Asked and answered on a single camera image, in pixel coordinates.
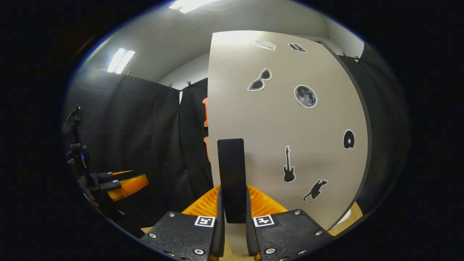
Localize beige cabinet door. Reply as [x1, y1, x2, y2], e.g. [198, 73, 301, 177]
[207, 31, 368, 256]

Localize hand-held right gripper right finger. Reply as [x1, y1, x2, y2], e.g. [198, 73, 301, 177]
[246, 184, 336, 261]

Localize black clamp stand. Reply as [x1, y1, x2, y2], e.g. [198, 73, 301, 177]
[65, 105, 89, 174]

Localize long ceiling light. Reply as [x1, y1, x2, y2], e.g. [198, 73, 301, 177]
[107, 48, 136, 75]
[169, 0, 218, 14]

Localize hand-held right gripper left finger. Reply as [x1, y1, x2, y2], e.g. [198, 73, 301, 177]
[139, 185, 226, 261]

